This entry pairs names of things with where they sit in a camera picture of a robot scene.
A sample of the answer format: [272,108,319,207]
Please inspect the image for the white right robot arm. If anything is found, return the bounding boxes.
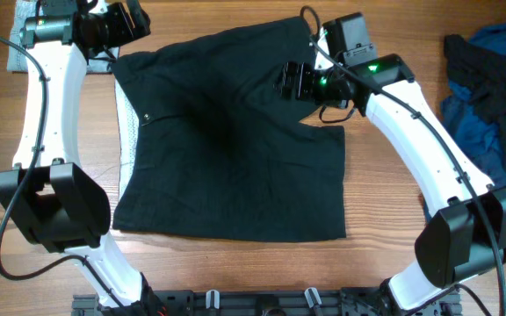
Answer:
[275,12,506,315]

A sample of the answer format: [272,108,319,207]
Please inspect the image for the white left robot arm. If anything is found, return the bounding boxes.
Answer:
[0,0,167,315]

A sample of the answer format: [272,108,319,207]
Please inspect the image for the blue garment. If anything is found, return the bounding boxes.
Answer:
[440,23,506,188]

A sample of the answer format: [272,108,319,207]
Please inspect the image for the dark navy garment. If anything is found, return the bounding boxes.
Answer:
[444,34,506,172]

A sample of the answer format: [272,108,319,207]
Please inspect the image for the black shorts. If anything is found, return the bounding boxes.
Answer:
[112,17,346,242]

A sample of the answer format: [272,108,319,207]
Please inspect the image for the folded light blue jeans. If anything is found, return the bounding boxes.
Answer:
[7,0,119,74]

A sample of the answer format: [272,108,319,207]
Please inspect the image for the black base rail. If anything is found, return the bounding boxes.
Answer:
[70,287,463,316]

